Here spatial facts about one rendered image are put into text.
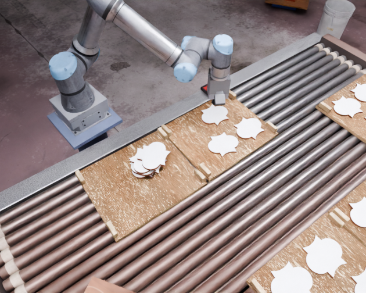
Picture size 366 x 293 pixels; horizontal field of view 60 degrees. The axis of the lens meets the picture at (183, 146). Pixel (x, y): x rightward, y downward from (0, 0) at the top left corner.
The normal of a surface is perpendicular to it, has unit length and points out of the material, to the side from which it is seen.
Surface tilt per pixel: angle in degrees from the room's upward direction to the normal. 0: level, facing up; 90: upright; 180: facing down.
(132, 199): 0
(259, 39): 1
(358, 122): 0
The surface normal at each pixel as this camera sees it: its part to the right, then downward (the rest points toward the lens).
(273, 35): 0.00, -0.62
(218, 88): 0.07, 0.78
